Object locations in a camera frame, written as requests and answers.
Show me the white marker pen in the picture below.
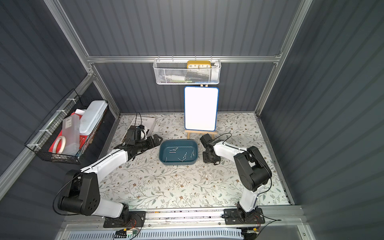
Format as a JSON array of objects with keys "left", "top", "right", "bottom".
[{"left": 165, "top": 75, "right": 192, "bottom": 83}]

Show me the translucent plastic container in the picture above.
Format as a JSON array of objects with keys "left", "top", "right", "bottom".
[{"left": 62, "top": 114, "right": 80, "bottom": 156}]

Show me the white plastic case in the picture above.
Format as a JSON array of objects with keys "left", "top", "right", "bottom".
[{"left": 79, "top": 100, "right": 108, "bottom": 136}]

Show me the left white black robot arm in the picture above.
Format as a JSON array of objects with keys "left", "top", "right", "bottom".
[{"left": 53, "top": 126, "right": 163, "bottom": 219}]

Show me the black wire wall basket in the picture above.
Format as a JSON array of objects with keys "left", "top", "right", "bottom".
[{"left": 25, "top": 90, "right": 115, "bottom": 165}]

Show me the wooden easel stand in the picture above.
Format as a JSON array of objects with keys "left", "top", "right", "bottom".
[{"left": 185, "top": 130, "right": 218, "bottom": 140}]

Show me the teal plastic storage tray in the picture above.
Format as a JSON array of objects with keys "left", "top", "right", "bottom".
[{"left": 159, "top": 139, "right": 199, "bottom": 166}]

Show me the white board with blue frame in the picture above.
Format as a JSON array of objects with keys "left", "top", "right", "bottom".
[{"left": 184, "top": 86, "right": 219, "bottom": 132}]

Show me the white wire mesh basket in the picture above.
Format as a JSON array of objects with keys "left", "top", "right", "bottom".
[{"left": 153, "top": 59, "right": 222, "bottom": 85}]

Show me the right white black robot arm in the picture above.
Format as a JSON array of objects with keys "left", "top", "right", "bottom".
[{"left": 200, "top": 134, "right": 273, "bottom": 225}]

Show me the yellow clock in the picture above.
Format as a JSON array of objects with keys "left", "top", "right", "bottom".
[{"left": 187, "top": 60, "right": 212, "bottom": 69}]

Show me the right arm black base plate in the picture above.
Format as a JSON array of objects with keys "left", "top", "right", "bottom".
[{"left": 221, "top": 208, "right": 265, "bottom": 225}]

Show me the red box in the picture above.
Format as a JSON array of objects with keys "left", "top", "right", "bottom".
[{"left": 49, "top": 109, "right": 99, "bottom": 153}]

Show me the aluminium front rail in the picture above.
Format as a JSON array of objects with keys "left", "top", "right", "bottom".
[{"left": 59, "top": 205, "right": 308, "bottom": 232}]

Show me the white tape roll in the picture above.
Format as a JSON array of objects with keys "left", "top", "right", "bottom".
[{"left": 52, "top": 136, "right": 66, "bottom": 154}]

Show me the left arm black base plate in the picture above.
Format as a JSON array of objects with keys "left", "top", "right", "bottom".
[{"left": 103, "top": 211, "right": 146, "bottom": 229}]

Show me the floral patterned table mat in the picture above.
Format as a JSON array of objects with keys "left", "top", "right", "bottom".
[{"left": 99, "top": 113, "right": 290, "bottom": 209}]

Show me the interior design trends book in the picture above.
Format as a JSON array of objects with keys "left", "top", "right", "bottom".
[{"left": 131, "top": 116, "right": 156, "bottom": 136}]

